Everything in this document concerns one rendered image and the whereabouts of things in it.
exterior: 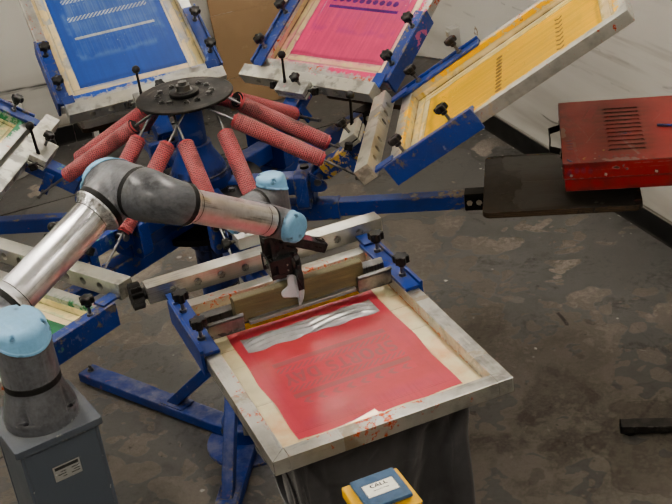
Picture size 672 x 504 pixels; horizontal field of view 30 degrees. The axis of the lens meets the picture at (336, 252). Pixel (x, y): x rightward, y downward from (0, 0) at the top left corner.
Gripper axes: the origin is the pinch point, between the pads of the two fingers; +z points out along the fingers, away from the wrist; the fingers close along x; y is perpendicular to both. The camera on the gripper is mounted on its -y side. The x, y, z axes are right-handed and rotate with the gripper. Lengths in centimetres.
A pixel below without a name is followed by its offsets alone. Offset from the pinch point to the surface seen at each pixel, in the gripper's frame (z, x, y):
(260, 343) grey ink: 4.5, 8.8, 14.6
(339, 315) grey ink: 4.8, 7.6, -7.5
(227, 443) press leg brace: 83, -63, 14
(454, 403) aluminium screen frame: 3, 60, -14
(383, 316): 5.4, 13.7, -17.1
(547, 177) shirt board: 7, -33, -93
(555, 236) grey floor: 103, -153, -164
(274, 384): 5.0, 27.2, 17.7
